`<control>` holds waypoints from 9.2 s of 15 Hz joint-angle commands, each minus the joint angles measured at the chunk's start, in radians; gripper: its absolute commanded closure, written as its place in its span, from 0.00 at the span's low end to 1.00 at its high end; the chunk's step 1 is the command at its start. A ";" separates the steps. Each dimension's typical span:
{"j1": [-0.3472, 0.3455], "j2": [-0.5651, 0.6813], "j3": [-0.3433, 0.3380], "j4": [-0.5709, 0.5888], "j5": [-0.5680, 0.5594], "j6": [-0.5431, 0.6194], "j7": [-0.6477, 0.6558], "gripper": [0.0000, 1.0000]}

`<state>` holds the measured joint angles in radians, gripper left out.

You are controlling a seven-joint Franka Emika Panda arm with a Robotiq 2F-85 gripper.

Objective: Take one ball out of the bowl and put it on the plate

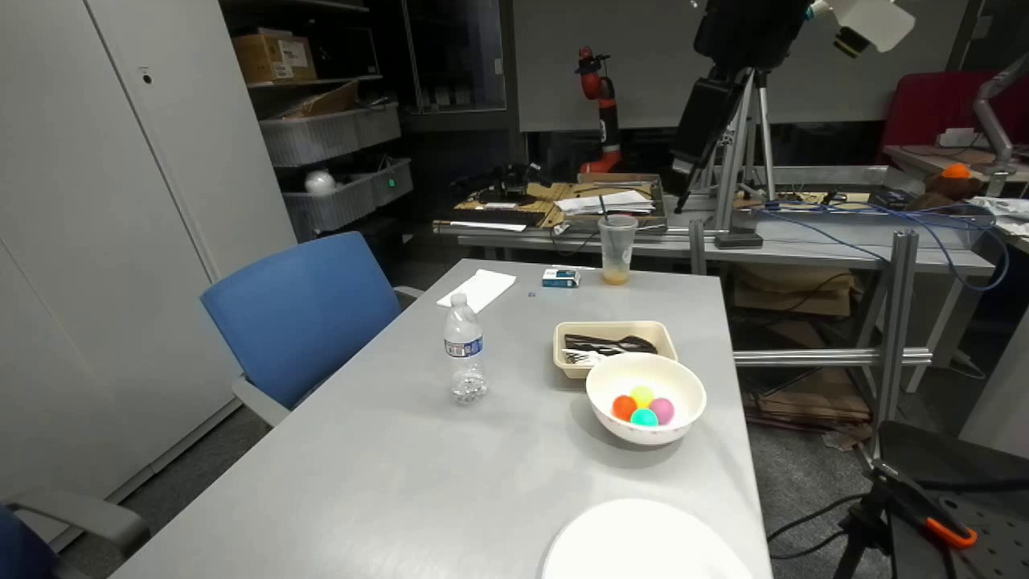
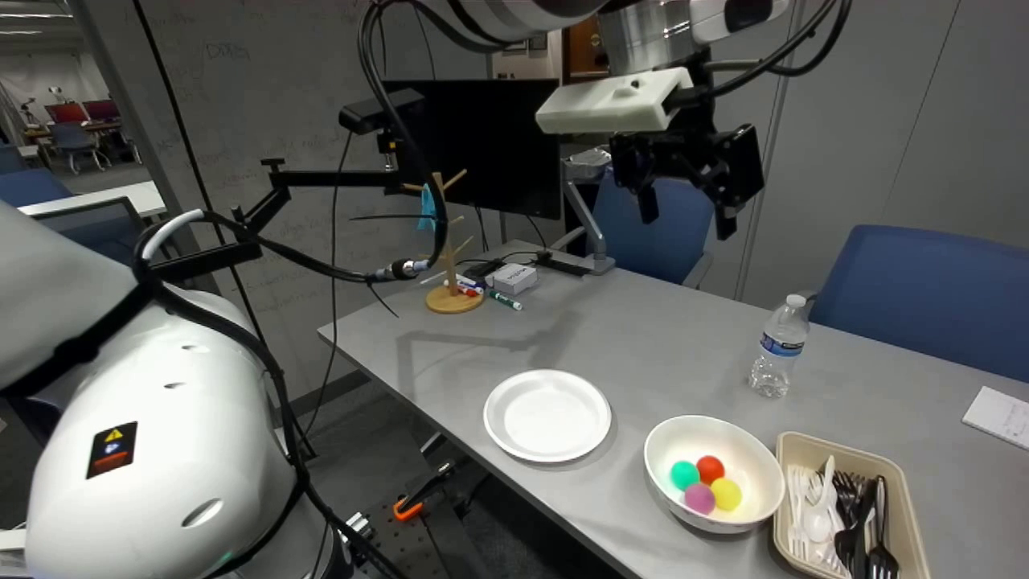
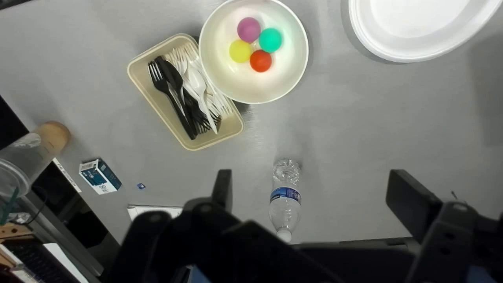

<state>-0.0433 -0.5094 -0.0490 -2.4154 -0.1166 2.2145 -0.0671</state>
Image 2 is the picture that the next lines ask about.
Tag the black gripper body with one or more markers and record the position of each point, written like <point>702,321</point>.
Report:
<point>702,162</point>

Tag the wooden mug tree stand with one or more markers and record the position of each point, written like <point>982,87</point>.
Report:
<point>452,292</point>

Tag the blue capped marker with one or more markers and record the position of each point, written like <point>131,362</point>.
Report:
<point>466,292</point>

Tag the yellow ball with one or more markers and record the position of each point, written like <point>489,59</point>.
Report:
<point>729,492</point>

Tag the white paper sheet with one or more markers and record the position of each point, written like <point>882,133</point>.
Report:
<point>1000,415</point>

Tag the grey monitor stand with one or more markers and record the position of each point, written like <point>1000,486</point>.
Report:
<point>589,244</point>

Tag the white plastic cutlery pile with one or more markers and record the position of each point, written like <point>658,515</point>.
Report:
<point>814,515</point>

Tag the cream round bowl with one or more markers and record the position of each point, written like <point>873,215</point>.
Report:
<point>739,452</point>

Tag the clear plastic water bottle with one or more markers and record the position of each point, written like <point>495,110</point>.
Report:
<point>780,349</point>

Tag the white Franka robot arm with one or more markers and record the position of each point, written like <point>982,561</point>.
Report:
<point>163,428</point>

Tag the black computer monitor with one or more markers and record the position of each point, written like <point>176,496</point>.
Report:
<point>484,150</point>

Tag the blue office chair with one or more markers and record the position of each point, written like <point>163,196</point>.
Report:
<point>933,302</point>
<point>663,236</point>

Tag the green capped marker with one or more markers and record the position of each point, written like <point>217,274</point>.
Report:
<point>506,302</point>

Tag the orange ball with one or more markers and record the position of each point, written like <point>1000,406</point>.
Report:
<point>708,467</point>

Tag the black camera on boom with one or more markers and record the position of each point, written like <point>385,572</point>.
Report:
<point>379,110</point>

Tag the red capped marker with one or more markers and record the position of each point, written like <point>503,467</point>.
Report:
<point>466,282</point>

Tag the white round plate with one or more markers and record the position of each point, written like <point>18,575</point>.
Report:
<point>546,415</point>

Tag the green ball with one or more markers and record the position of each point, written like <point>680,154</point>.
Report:
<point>684,473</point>

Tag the blue clip on stand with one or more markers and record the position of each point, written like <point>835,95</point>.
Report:
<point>430,206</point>

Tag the beige cutlery tray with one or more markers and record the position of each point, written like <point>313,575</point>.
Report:
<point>911,515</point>

